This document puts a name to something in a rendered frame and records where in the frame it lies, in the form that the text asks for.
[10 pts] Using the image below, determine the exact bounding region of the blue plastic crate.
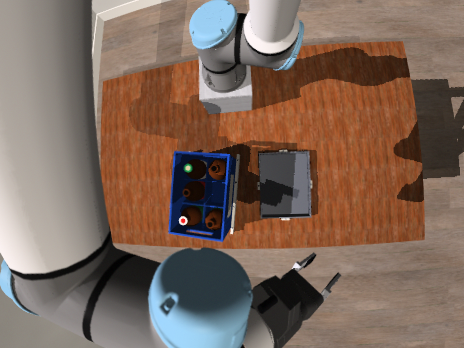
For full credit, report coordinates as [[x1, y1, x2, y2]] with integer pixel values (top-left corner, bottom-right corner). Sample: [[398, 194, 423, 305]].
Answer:
[[169, 152, 236, 242]]

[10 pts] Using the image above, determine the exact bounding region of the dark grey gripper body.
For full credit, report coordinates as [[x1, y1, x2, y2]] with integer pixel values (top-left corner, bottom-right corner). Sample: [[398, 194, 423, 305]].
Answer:
[[243, 269, 324, 348]]

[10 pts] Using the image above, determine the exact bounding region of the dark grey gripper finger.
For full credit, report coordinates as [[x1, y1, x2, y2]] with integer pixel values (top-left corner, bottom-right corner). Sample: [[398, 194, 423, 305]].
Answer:
[[291, 253, 316, 272], [320, 273, 341, 302]]

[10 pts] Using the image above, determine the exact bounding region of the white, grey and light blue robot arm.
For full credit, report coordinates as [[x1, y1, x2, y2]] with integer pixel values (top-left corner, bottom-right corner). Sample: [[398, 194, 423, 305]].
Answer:
[[0, 0, 304, 348]]

